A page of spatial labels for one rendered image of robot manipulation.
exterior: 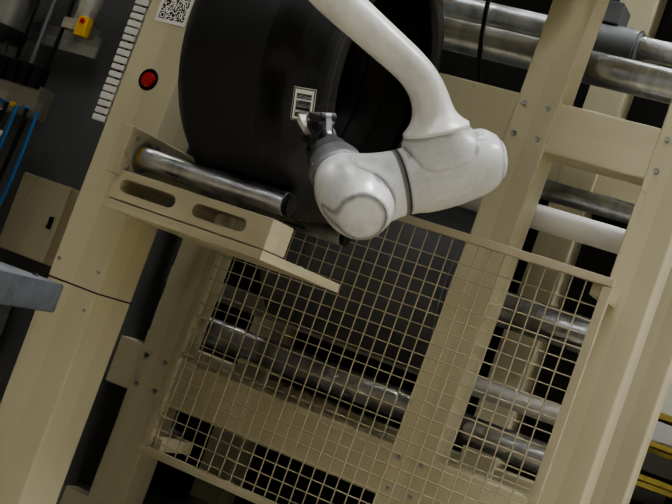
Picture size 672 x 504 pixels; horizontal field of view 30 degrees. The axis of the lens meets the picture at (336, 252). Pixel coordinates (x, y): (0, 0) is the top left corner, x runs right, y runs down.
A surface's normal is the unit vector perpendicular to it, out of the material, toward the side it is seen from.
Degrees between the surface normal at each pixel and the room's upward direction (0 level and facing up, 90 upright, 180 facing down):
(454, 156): 93
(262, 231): 90
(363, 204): 103
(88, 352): 90
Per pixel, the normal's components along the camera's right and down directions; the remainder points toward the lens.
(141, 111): -0.38, -0.19
